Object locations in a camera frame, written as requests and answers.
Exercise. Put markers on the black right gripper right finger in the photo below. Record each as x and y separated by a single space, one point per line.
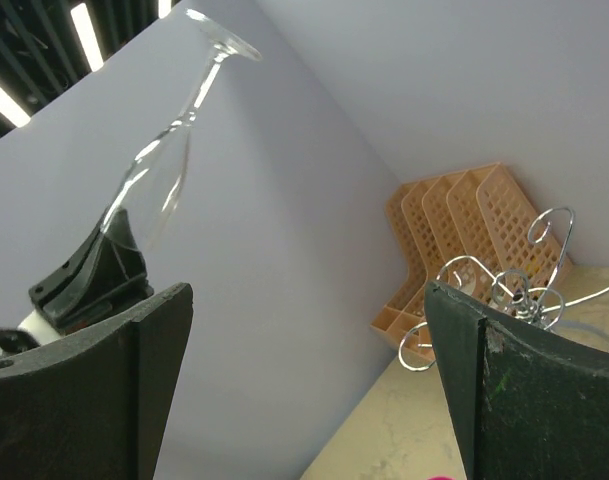
524 403

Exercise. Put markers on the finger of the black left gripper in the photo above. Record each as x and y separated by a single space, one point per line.
125 274
72 293

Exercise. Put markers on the pink plastic goblet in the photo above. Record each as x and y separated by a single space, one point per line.
441 477

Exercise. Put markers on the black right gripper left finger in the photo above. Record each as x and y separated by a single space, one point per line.
95 404

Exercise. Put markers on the peach plastic file organizer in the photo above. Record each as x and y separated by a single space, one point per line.
481 212

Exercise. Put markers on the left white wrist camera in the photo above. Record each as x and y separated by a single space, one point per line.
32 332

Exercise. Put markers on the chrome wine glass rack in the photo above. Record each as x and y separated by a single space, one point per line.
512 292

